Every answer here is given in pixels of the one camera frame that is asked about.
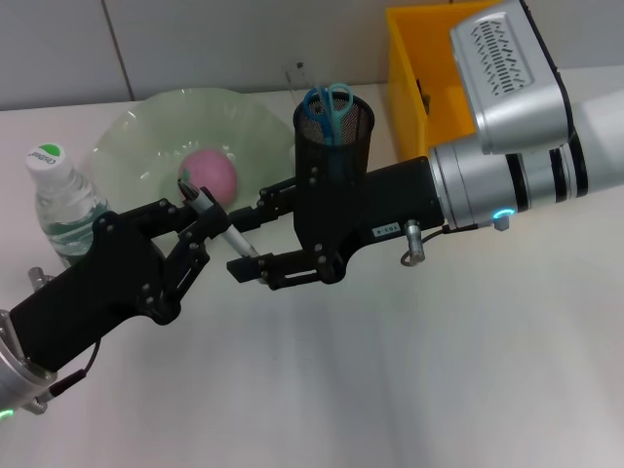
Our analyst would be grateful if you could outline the blue scissors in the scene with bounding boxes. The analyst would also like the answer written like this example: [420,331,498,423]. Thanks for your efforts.
[302,82,354,147]

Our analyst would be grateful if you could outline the gripper cable with connector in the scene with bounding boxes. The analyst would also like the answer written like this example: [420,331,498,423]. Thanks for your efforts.
[400,214,512,267]
[27,265,102,414]

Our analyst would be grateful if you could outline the right gripper cable with connector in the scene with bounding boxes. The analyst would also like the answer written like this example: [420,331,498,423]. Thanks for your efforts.
[400,214,512,267]

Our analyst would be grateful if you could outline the pale green glass fruit plate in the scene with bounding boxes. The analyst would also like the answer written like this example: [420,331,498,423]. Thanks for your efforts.
[90,87,296,218]

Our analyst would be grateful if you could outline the transparent plastic ruler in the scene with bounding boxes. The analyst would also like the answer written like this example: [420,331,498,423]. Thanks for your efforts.
[284,60,319,106]

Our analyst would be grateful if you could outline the clear green-label water bottle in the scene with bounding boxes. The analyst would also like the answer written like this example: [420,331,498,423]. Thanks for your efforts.
[24,142,112,269]

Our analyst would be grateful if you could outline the silver ballpoint pen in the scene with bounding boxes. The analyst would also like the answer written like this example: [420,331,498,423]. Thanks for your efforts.
[176,177,258,258]

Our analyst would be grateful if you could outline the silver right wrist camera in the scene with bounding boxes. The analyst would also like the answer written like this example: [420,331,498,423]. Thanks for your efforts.
[448,0,580,157]

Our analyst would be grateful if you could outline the left gripper cable with connector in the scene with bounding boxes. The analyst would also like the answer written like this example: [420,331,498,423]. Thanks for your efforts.
[27,265,102,414]

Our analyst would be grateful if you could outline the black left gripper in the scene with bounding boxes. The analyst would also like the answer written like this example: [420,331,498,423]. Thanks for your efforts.
[9,197,231,375]

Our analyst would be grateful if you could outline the pink toy peach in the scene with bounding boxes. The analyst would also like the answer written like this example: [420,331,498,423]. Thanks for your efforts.
[177,148,239,207]

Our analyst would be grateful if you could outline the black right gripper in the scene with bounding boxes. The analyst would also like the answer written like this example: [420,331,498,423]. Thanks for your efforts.
[225,155,446,293]

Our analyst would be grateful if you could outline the black mesh pen holder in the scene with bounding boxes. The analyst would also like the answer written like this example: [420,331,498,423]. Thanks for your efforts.
[292,92,376,189]

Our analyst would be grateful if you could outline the yellow plastic bin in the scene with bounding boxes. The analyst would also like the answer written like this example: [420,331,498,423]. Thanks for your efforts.
[385,0,506,163]

